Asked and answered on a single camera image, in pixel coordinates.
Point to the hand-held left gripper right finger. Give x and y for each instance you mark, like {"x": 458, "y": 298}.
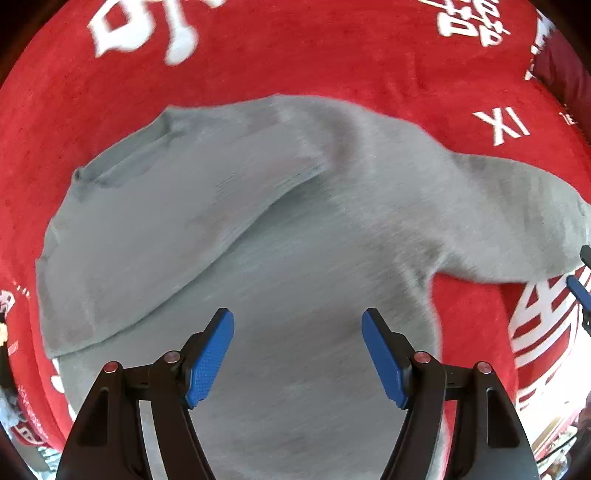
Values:
{"x": 383, "y": 357}

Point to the red blanket with white print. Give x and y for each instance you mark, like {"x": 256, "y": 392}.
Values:
{"x": 277, "y": 55}

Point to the dark red pillow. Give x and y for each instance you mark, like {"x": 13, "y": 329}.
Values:
{"x": 559, "y": 74}

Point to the grey sweater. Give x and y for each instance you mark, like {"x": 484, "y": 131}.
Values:
{"x": 300, "y": 230}

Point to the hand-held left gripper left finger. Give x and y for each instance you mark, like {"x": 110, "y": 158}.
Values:
{"x": 210, "y": 357}

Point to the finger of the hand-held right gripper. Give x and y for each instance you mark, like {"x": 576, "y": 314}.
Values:
{"x": 586, "y": 256}
{"x": 578, "y": 287}

